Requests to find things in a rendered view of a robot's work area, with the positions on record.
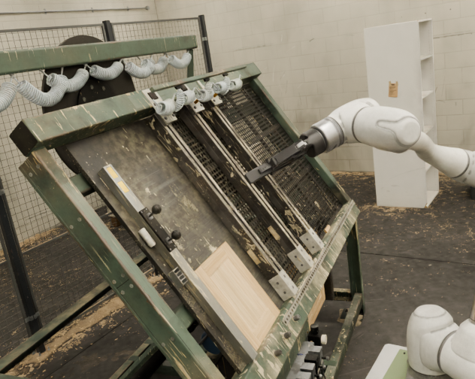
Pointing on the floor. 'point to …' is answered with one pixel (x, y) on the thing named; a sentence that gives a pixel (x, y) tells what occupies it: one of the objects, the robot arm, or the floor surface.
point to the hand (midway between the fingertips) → (258, 173)
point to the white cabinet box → (419, 67)
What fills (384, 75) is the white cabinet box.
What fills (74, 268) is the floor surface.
